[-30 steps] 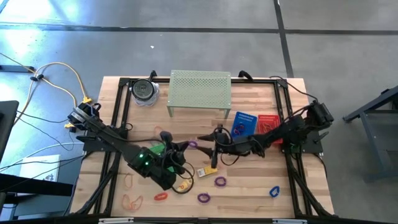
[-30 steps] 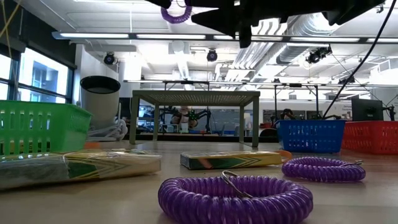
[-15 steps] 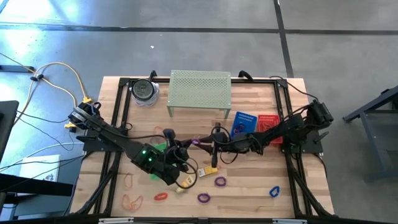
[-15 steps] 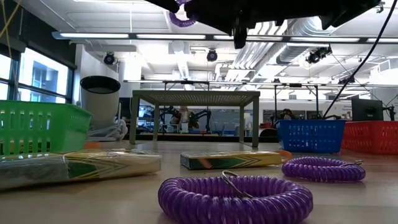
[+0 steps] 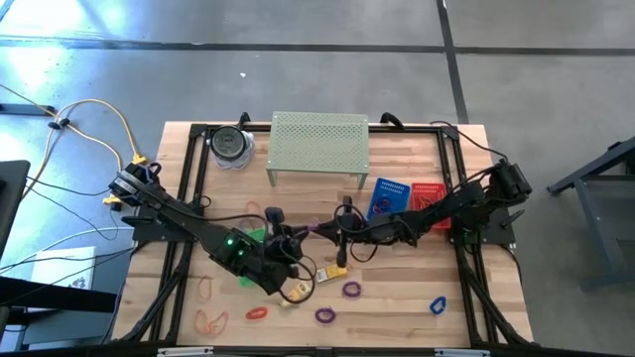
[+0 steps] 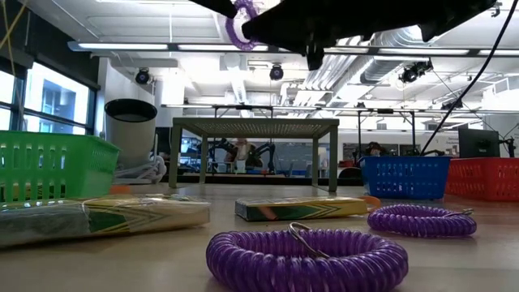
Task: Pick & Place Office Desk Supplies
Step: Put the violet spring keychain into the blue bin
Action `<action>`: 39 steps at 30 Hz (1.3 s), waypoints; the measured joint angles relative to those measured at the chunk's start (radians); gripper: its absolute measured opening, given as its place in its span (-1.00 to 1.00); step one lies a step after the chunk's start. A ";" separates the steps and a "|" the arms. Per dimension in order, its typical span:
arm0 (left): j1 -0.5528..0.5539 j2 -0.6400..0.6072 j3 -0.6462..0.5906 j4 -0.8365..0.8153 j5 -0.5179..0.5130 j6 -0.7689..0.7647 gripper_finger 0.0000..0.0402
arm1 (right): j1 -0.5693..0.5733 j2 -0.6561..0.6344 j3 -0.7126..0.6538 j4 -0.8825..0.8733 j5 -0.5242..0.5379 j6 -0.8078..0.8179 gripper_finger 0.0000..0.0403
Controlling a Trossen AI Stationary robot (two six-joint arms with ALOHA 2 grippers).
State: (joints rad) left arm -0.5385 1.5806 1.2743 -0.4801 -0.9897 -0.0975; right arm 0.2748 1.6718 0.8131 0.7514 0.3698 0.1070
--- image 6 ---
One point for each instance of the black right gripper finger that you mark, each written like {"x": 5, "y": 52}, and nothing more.
{"x": 275, "y": 30}

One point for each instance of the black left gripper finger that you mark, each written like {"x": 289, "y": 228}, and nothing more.
{"x": 217, "y": 6}

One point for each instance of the yellow green crayon box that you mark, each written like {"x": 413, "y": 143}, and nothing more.
{"x": 121, "y": 221}
{"x": 300, "y": 210}

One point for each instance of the orange rubber band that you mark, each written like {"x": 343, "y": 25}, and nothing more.
{"x": 375, "y": 201}

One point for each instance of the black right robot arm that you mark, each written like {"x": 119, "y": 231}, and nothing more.
{"x": 454, "y": 16}

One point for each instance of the pale green perforated metal shelf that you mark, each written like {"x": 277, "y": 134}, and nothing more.
{"x": 255, "y": 127}

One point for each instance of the long LED light bar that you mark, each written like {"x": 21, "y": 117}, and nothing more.
{"x": 121, "y": 46}

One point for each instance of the background black robot arms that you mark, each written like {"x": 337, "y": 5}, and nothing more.
{"x": 265, "y": 152}

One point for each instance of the person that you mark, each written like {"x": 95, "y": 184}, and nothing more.
{"x": 375, "y": 149}
{"x": 243, "y": 152}

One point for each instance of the white cylindrical canister black top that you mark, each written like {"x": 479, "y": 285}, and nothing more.
{"x": 129, "y": 138}

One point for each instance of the blue plastic basket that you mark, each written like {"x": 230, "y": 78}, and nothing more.
{"x": 430, "y": 178}

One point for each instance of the black computer monitor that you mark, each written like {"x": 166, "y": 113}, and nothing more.
{"x": 478, "y": 144}

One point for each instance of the large window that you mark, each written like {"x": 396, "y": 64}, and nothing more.
{"x": 57, "y": 97}

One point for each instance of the green plastic basket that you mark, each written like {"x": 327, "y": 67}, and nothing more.
{"x": 89, "y": 170}

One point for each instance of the red plastic basket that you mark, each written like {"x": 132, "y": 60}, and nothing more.
{"x": 486, "y": 182}

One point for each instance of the silver ventilation duct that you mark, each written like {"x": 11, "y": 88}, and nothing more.
{"x": 389, "y": 61}

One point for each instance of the background black station frame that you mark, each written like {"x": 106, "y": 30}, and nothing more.
{"x": 359, "y": 134}

